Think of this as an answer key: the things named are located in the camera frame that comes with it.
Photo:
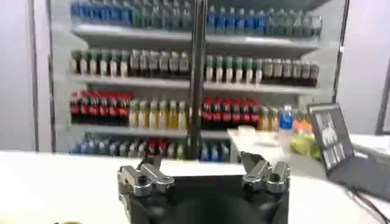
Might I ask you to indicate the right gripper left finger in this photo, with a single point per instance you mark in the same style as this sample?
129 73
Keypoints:
146 179

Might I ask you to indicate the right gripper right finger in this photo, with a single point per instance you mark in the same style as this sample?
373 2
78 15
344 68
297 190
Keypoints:
268 178

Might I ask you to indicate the white side table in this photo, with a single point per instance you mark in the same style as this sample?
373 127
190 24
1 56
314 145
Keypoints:
259 143

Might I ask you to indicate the green crumpled bag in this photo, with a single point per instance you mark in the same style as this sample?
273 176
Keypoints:
304 146

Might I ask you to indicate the blue-label plastic bottle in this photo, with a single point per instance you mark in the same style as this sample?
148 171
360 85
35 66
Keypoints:
286 120

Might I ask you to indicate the orange packet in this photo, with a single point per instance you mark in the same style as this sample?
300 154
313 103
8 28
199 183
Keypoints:
303 127

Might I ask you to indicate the shelf rack with drink bottles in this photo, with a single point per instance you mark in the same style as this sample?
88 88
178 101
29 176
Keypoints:
122 82

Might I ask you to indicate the black upright stand pole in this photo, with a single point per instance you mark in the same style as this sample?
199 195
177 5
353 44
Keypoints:
197 76

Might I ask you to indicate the dark grey slanted post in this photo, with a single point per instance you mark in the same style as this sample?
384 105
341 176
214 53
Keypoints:
383 112

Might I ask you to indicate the thin black frame pole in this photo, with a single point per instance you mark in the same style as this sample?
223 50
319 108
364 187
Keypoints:
340 51

